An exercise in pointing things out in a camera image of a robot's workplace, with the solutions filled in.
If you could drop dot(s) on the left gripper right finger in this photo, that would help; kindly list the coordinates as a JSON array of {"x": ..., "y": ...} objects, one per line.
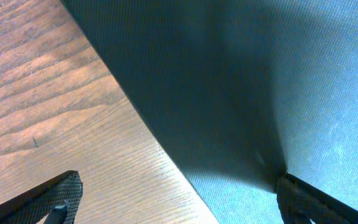
[{"x": 300, "y": 202}]

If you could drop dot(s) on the dark green box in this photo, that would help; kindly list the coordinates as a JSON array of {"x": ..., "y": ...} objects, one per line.
[{"x": 239, "y": 92}]

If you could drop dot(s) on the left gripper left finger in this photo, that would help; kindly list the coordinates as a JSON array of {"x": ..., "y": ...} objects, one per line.
[{"x": 55, "y": 201}]

